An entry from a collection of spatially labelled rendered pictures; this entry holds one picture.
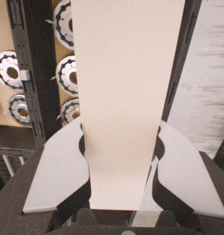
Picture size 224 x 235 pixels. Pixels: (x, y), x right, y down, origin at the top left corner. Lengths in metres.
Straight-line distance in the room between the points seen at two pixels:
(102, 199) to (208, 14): 0.56
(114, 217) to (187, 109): 0.56
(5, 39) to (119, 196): 0.42
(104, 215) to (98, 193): 0.56
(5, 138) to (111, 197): 0.39
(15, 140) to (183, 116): 0.60
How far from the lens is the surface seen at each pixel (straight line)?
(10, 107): 0.47
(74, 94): 0.37
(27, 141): 0.46
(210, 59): 0.60
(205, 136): 0.74
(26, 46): 0.31
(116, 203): 0.19
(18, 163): 0.67
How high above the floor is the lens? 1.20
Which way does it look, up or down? 61 degrees down
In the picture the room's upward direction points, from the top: 178 degrees counter-clockwise
